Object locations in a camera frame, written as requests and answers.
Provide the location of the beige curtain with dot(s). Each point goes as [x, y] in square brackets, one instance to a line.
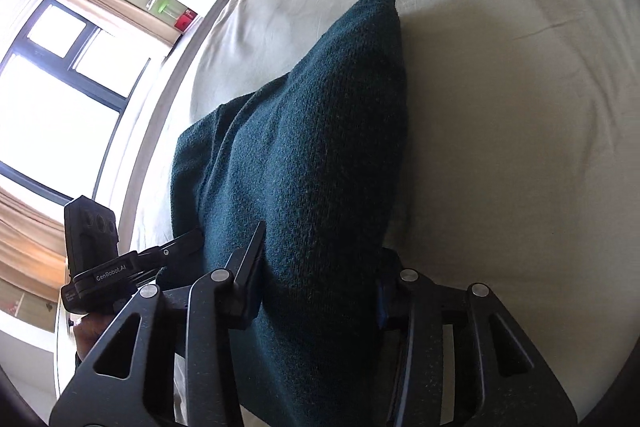
[115, 12]
[30, 247]

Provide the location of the person's left hand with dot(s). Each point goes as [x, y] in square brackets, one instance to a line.
[87, 332]

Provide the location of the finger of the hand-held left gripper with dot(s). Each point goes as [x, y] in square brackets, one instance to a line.
[185, 246]

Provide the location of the red box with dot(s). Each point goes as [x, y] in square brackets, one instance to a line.
[184, 20]

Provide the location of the bed with beige sheet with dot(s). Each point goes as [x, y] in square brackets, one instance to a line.
[500, 107]

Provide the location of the black framed window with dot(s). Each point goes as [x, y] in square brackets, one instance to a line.
[50, 107]

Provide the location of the beige cabinet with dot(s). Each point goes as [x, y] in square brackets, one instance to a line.
[27, 307]

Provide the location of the dark green knit sweater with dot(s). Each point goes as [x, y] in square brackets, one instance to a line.
[310, 157]

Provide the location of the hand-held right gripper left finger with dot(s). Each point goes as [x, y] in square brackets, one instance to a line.
[250, 272]

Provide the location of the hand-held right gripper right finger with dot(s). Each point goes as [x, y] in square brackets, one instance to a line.
[382, 307]

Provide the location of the white window bench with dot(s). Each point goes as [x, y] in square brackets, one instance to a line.
[165, 107]

